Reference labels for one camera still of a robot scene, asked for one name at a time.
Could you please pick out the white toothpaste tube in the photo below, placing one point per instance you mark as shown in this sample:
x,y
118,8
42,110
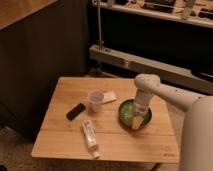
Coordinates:
x,y
90,138

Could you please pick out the dark wooden cabinet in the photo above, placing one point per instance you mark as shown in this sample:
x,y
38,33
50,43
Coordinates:
x,y
34,53

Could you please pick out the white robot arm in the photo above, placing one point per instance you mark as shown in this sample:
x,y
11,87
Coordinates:
x,y
196,152

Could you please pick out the wooden table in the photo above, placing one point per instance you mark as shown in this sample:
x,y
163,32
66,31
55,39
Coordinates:
x,y
61,138

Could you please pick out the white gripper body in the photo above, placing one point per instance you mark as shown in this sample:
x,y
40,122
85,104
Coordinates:
x,y
141,102

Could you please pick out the vertical metal pole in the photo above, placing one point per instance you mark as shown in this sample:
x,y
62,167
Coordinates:
x,y
100,41

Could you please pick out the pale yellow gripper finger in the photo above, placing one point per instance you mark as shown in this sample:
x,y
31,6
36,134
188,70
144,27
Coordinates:
x,y
137,121

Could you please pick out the translucent plastic cup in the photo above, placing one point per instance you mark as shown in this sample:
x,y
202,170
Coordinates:
x,y
95,100

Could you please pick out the green ceramic bowl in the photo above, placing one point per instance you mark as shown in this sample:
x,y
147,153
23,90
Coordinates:
x,y
126,113

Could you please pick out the black rectangular remote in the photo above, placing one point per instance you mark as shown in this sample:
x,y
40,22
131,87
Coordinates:
x,y
75,111

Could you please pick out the metal shelf rack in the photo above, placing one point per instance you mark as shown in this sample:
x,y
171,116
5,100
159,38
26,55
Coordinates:
x,y
170,38

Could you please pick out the white sponge block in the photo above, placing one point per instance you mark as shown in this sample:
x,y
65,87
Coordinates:
x,y
109,96

